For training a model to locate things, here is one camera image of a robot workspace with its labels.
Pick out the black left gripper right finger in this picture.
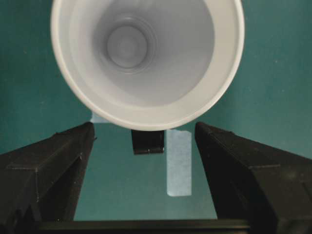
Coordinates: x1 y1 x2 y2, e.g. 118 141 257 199
195 122 312 234

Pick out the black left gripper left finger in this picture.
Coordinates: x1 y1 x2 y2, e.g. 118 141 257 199
0 122 95 234

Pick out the black cup holder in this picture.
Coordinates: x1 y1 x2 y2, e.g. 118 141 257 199
131 130 165 155

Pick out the white plastic cup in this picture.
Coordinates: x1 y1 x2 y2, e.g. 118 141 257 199
50 0 245 131

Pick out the blue tape strip on table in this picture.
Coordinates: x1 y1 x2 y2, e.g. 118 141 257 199
166 129 192 197

